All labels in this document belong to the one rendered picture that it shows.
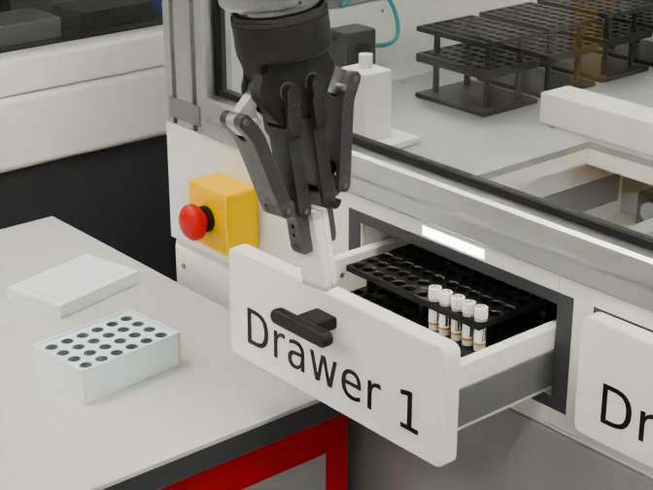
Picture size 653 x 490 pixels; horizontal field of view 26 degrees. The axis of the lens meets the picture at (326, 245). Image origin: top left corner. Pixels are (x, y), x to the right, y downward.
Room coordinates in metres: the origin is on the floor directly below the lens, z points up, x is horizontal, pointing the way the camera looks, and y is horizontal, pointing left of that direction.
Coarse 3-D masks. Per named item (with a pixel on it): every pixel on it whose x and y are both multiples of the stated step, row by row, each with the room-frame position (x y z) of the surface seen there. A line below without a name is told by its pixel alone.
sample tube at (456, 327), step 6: (456, 300) 1.14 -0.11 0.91; (462, 300) 1.14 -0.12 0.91; (456, 306) 1.14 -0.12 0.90; (462, 306) 1.14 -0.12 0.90; (456, 324) 1.14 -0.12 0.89; (462, 324) 1.14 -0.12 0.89; (456, 330) 1.14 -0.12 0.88; (462, 330) 1.15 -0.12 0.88; (456, 336) 1.14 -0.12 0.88; (462, 336) 1.15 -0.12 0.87
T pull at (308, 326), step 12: (276, 312) 1.12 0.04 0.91; (288, 312) 1.11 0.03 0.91; (312, 312) 1.12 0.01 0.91; (324, 312) 1.12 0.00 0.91; (276, 324) 1.12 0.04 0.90; (288, 324) 1.10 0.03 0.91; (300, 324) 1.09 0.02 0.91; (312, 324) 1.09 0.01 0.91; (324, 324) 1.10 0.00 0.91; (336, 324) 1.11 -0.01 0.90; (300, 336) 1.09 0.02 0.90; (312, 336) 1.08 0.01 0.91; (324, 336) 1.07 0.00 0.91
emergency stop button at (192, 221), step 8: (184, 208) 1.43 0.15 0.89; (192, 208) 1.42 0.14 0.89; (184, 216) 1.42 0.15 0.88; (192, 216) 1.41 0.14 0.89; (200, 216) 1.42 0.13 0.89; (184, 224) 1.42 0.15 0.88; (192, 224) 1.41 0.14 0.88; (200, 224) 1.41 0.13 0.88; (184, 232) 1.43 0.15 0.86; (192, 232) 1.41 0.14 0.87; (200, 232) 1.41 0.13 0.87; (192, 240) 1.42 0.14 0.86
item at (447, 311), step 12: (348, 264) 1.25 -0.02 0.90; (360, 264) 1.26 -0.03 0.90; (360, 276) 1.23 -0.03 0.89; (372, 276) 1.22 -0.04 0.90; (384, 276) 1.22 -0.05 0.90; (396, 276) 1.22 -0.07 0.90; (396, 288) 1.20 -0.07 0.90; (408, 288) 1.20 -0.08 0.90; (420, 288) 1.19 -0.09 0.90; (420, 300) 1.17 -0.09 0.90; (444, 312) 1.15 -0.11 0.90; (456, 312) 1.14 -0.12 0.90; (468, 324) 1.12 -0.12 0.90; (480, 324) 1.12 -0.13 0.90; (492, 324) 1.13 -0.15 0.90
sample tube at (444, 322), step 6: (444, 294) 1.15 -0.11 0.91; (450, 294) 1.15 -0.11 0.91; (444, 300) 1.15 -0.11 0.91; (450, 300) 1.15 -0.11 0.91; (444, 306) 1.15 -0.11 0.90; (444, 318) 1.15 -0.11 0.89; (450, 318) 1.16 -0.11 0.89; (444, 324) 1.15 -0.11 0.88; (450, 324) 1.16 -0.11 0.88; (444, 330) 1.15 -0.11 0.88; (450, 330) 1.16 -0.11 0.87
